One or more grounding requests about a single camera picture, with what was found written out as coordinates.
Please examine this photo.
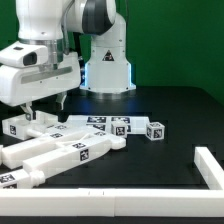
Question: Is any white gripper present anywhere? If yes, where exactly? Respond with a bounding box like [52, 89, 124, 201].
[0, 52, 81, 121]

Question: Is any white chair seat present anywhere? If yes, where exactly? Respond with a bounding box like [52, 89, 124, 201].
[2, 111, 58, 140]

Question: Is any white chair back frame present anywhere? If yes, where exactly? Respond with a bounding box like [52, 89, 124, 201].
[1, 126, 126, 178]

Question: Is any white marker cube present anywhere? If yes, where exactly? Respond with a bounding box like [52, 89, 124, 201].
[146, 122, 165, 141]
[111, 121, 127, 138]

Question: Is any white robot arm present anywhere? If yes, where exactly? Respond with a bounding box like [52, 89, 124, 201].
[0, 0, 136, 120]

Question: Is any white marker base plate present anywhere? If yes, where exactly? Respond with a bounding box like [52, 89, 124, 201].
[67, 115, 149, 134]

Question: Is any white L-shaped wall fence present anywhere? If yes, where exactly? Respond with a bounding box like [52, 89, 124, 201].
[0, 147, 224, 217]

